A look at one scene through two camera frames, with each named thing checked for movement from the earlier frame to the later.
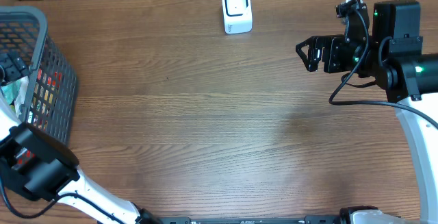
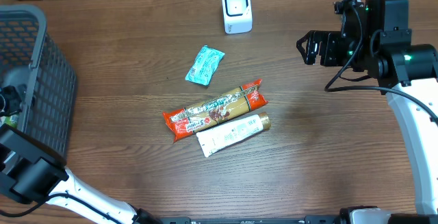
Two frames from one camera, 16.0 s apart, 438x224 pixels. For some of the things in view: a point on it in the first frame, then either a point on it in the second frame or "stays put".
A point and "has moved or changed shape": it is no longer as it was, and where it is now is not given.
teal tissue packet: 16,90 has moved or changed shape
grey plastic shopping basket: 50,98 stays put
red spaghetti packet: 46,87 -> 215,110
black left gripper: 9,65 -> 9,98
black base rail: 308,220 stays put
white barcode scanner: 237,9 stays put
